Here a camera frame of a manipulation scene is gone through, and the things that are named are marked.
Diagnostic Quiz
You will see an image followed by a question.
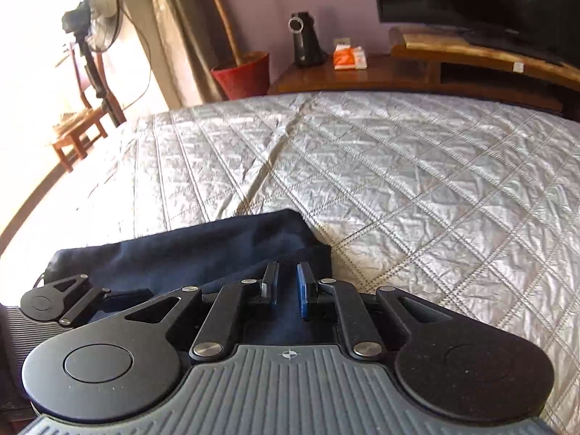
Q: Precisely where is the navy jacket with orange lining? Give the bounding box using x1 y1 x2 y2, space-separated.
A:
44 208 335 347

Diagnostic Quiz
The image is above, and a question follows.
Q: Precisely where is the beige curtain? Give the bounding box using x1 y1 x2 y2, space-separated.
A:
149 0 228 110

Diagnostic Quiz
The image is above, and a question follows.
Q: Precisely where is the orange and white box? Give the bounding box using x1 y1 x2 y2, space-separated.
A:
332 44 369 71

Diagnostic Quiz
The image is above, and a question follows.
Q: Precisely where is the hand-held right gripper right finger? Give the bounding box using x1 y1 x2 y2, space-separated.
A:
296 261 436 360

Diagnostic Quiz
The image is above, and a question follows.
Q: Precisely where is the potted tree in red pot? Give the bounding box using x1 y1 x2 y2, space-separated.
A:
135 0 271 101

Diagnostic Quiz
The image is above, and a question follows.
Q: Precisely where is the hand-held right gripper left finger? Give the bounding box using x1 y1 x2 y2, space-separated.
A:
124 260 279 364

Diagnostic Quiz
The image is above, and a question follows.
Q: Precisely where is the black flat screen television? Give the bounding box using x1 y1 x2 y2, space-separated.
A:
370 0 580 70

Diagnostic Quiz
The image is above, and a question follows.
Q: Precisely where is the small wooden stool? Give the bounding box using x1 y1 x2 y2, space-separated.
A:
46 102 110 174

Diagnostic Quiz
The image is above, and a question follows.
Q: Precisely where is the light wooden television stand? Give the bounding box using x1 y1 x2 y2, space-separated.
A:
389 26 580 116

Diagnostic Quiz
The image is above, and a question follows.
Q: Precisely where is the dark wooden low cabinet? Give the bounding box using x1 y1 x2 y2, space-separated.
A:
267 53 442 96

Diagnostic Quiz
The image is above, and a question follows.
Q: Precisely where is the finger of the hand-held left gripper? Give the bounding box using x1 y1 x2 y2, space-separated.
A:
41 274 154 328

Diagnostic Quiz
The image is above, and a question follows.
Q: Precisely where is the black standing fan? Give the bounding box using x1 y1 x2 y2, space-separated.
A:
62 0 128 128

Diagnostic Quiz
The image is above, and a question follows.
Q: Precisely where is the black cylindrical appliance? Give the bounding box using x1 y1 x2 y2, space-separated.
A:
287 11 328 68

